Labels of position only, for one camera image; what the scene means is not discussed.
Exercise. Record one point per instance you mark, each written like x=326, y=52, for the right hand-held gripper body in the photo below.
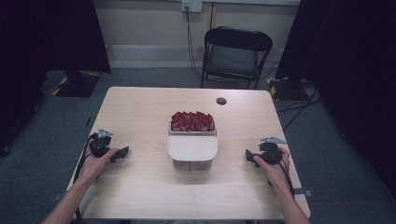
x=271, y=151

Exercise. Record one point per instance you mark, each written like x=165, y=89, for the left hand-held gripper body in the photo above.
x=100, y=145

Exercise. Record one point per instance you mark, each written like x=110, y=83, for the person's left hand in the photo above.
x=93, y=165

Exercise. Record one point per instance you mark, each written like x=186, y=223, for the person's right hand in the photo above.
x=275, y=174

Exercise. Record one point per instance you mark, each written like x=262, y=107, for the black stand base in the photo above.
x=286, y=88
x=77, y=85

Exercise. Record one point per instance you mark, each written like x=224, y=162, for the pile of red packets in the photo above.
x=192, y=121

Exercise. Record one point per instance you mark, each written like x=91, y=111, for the black folding chair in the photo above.
x=233, y=56

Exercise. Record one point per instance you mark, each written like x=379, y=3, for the dark curtain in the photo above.
x=46, y=40
x=348, y=62

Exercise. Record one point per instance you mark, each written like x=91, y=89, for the white wall socket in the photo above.
x=192, y=5

